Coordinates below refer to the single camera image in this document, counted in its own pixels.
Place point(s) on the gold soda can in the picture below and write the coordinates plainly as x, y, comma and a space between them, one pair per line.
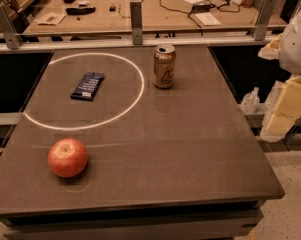
164, 65

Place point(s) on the red apple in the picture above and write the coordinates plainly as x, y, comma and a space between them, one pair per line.
67, 158

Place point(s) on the wooden back desk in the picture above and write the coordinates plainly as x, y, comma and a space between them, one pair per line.
158, 16

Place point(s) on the white paper card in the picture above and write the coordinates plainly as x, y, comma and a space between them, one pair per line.
207, 19

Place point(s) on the black stapler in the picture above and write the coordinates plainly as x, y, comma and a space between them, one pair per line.
80, 10

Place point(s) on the tan envelope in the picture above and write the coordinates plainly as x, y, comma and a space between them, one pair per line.
51, 18

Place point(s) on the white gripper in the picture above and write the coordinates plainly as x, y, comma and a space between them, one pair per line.
297, 43

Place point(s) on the small black block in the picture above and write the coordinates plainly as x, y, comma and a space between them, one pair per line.
112, 8

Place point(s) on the right metal rail bracket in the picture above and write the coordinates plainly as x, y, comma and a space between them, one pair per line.
260, 29

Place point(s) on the middle metal rail bracket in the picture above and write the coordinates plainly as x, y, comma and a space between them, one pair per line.
136, 22

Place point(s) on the black power adapter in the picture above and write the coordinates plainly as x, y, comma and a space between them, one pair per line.
201, 7

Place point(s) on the metal rail bracket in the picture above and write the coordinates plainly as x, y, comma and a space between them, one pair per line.
136, 22
13, 41
260, 29

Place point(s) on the clear sanitizer bottle left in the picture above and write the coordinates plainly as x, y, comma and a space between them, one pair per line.
250, 101

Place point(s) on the dark blue rxbar wrapper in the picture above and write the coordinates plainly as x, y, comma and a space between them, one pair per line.
88, 86

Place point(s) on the left metal rail bracket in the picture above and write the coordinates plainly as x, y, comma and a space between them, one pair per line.
13, 41

